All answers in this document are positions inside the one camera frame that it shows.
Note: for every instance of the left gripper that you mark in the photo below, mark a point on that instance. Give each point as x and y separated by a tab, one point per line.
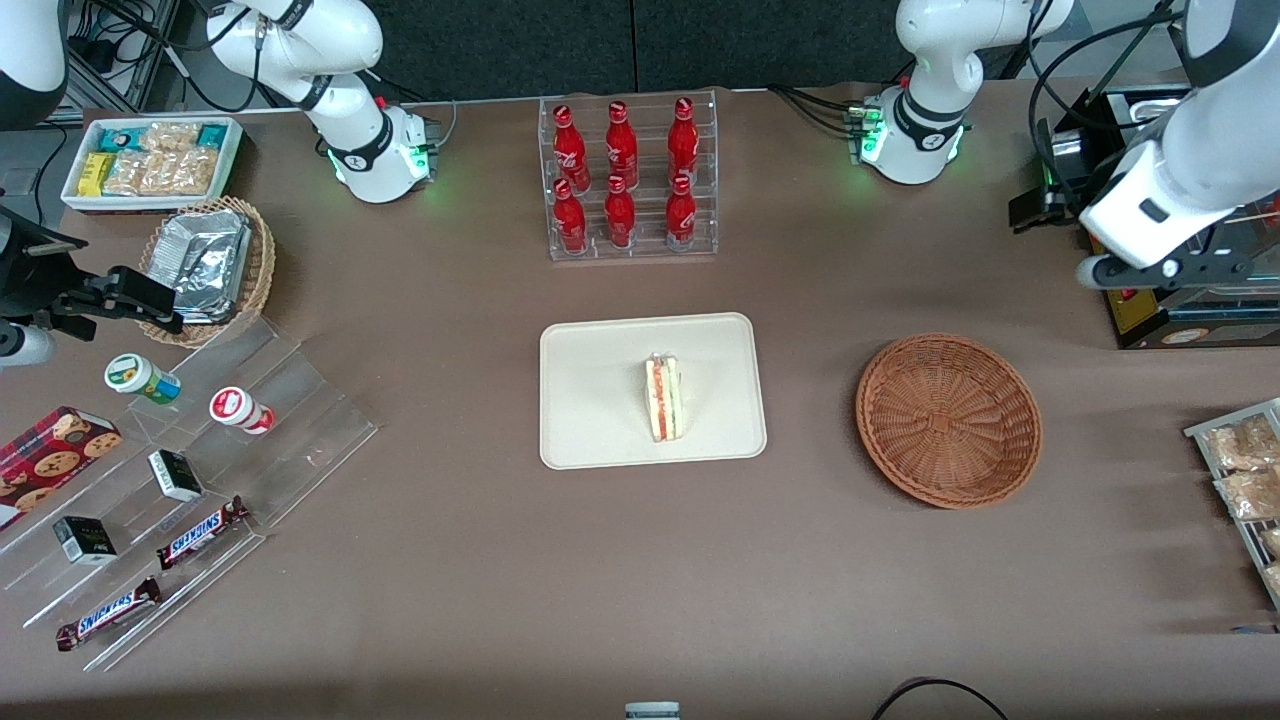
1064	186

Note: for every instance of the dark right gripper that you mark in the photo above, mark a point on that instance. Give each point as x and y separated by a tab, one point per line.
22	283

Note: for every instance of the triangular sandwich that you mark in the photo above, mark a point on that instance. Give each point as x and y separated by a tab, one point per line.
663	400

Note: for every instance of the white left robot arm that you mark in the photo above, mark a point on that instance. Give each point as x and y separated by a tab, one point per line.
930	60

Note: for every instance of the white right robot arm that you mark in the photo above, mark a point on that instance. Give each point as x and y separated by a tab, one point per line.
350	120

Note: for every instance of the small tan wicker basket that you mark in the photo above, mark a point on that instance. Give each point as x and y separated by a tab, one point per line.
262	260

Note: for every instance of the large brown wicker basket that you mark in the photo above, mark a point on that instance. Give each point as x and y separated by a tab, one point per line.
950	420

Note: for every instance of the cream plastic tray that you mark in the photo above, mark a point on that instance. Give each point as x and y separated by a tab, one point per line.
600	400

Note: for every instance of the green-lid white cup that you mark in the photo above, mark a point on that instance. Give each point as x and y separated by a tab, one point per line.
135	375

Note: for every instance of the silver foil package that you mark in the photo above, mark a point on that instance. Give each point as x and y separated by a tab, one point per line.
200	250
210	308

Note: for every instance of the yellow snack packet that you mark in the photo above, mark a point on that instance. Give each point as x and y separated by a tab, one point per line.
95	175

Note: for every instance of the clear peanut snack bag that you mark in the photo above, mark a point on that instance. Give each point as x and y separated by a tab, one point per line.
135	173
170	137
192	172

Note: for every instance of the teal snack packet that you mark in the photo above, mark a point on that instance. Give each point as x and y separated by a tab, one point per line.
117	140
212	136

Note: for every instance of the red-lid white cup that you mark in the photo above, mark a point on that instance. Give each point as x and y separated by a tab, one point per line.
238	408

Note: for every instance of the red cookie box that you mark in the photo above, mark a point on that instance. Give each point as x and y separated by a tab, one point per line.
50	460

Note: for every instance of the black food warmer case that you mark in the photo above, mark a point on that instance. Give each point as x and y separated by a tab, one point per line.
1180	325

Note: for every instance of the small black box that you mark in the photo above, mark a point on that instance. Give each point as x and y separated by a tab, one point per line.
85	540
175	475

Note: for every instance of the white snack bin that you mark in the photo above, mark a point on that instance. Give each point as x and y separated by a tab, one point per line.
232	160

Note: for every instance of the clear acrylic stepped display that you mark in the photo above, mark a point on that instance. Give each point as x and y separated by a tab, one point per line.
300	440

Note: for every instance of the Snickers chocolate bar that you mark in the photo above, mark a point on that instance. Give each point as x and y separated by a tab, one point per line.
200	533
105	615

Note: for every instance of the clear cracker bag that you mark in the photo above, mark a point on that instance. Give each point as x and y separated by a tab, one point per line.
1272	542
1245	445
1250	495

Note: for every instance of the red cola bottle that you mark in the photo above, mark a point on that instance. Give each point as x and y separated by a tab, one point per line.
570	220
620	215
680	215
572	150
683	140
621	145

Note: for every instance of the clear acrylic bottle rack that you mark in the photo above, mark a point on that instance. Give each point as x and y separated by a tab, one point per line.
645	250

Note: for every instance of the small grey device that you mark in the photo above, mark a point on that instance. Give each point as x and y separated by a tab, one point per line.
652	711

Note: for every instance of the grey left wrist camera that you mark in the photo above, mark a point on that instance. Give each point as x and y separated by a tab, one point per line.
1095	273

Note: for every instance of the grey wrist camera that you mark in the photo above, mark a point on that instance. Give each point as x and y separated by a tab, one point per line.
25	346
1095	273

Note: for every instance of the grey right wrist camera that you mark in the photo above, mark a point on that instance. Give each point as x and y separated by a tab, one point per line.
25	346

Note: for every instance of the aluminium frame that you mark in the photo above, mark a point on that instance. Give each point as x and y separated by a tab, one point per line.
140	50

